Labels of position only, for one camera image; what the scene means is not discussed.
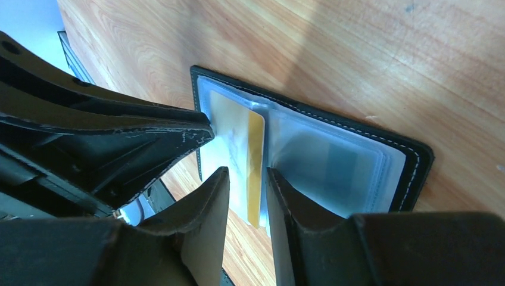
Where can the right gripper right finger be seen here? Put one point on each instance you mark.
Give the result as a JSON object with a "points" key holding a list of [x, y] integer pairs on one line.
{"points": [[313, 246]]}

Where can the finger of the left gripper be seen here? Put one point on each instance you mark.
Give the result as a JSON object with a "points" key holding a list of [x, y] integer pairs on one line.
{"points": [[25, 71]]}

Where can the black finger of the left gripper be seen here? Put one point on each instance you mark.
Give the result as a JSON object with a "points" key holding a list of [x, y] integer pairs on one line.
{"points": [[83, 164]]}

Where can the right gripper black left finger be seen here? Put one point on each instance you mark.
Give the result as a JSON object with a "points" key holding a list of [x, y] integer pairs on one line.
{"points": [[182, 245]]}

